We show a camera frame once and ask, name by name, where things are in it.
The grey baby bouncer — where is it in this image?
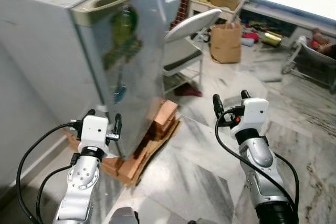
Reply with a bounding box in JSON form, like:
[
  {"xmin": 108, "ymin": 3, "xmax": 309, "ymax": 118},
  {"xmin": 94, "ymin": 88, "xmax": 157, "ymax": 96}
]
[{"xmin": 282, "ymin": 27, "xmax": 336, "ymax": 93}]

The red toy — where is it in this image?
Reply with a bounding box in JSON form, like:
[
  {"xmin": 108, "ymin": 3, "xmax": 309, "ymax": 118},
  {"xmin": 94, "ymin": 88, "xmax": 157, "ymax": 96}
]
[{"xmin": 241, "ymin": 32, "xmax": 261, "ymax": 44}]

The grey folding chair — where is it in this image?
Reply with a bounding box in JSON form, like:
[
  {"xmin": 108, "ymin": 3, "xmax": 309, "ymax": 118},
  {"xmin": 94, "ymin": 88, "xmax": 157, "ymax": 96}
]
[{"xmin": 162, "ymin": 0, "xmax": 224, "ymax": 95}]

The red brick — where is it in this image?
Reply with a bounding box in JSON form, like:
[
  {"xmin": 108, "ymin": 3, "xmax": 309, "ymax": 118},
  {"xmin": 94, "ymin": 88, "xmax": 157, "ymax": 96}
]
[
  {"xmin": 144, "ymin": 121, "xmax": 178, "ymax": 142},
  {"xmin": 155, "ymin": 100, "xmax": 179, "ymax": 125},
  {"xmin": 100, "ymin": 156, "xmax": 123, "ymax": 177},
  {"xmin": 117, "ymin": 143, "xmax": 158, "ymax": 183}
]

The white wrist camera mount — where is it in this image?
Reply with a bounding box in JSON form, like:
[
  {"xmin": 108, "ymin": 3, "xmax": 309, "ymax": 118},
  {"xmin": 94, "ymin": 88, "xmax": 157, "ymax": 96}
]
[
  {"xmin": 78, "ymin": 114, "xmax": 110, "ymax": 154},
  {"xmin": 231, "ymin": 98, "xmax": 270, "ymax": 138}
]

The dark red cloth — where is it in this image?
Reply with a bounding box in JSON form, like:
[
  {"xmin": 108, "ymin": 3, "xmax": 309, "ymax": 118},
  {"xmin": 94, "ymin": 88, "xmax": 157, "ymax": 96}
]
[{"xmin": 173, "ymin": 84, "xmax": 203, "ymax": 98}]

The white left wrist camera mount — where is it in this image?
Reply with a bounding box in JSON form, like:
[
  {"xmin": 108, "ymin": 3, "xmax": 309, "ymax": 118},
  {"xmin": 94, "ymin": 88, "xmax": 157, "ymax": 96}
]
[{"xmin": 78, "ymin": 114, "xmax": 110, "ymax": 154}]

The grey robot leg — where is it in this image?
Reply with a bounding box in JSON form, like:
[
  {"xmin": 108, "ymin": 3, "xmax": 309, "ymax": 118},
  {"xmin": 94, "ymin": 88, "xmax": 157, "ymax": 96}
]
[{"xmin": 108, "ymin": 207, "xmax": 140, "ymax": 224}]

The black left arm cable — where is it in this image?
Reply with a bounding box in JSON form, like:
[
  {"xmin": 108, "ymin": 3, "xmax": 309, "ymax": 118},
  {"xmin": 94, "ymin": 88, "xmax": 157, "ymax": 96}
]
[{"xmin": 16, "ymin": 123, "xmax": 79, "ymax": 224}]

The silver fridge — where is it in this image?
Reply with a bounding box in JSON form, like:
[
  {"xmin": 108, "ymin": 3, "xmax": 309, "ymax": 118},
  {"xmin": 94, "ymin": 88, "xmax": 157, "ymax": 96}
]
[{"xmin": 0, "ymin": 0, "xmax": 172, "ymax": 159}]

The gold metal can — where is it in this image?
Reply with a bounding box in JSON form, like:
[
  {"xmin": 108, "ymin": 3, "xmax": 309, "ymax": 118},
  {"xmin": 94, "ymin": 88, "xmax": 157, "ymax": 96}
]
[{"xmin": 262, "ymin": 31, "xmax": 283, "ymax": 47}]

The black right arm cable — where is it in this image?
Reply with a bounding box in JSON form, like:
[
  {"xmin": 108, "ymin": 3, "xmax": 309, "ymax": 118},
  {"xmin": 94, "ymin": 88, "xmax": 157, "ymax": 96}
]
[{"xmin": 216, "ymin": 108, "xmax": 300, "ymax": 212}]

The olive fridge door handle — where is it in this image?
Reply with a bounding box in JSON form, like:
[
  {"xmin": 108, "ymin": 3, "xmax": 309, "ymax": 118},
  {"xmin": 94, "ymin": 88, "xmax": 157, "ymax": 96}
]
[{"xmin": 70, "ymin": 0, "xmax": 164, "ymax": 28}]

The brown paper bag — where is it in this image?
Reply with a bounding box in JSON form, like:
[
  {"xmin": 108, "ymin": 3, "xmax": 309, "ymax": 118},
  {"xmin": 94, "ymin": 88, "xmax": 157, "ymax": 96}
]
[{"xmin": 210, "ymin": 22, "xmax": 243, "ymax": 65}]

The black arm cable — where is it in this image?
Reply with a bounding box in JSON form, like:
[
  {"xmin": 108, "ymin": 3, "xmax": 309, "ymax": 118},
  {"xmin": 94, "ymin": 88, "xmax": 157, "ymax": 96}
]
[
  {"xmin": 216, "ymin": 108, "xmax": 300, "ymax": 212},
  {"xmin": 16, "ymin": 123, "xmax": 79, "ymax": 224}
]

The green fridge sticker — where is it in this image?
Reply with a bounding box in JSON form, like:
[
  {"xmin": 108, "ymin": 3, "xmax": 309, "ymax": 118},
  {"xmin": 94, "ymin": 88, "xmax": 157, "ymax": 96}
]
[{"xmin": 102, "ymin": 5, "xmax": 143, "ymax": 71}]

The small blue fridge sticker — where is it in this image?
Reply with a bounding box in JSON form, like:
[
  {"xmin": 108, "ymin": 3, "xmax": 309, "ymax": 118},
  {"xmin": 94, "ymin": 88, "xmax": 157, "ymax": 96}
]
[{"xmin": 113, "ymin": 84, "xmax": 127, "ymax": 104}]

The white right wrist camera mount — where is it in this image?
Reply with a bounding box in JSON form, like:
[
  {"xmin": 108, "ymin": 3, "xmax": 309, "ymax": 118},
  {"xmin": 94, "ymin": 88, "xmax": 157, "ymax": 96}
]
[{"xmin": 231, "ymin": 98, "xmax": 270, "ymax": 138}]

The brown cardboard sheet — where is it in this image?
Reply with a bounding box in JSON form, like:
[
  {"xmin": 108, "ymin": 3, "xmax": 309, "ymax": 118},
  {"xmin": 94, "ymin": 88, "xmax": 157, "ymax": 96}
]
[{"xmin": 112, "ymin": 119, "xmax": 182, "ymax": 187}]

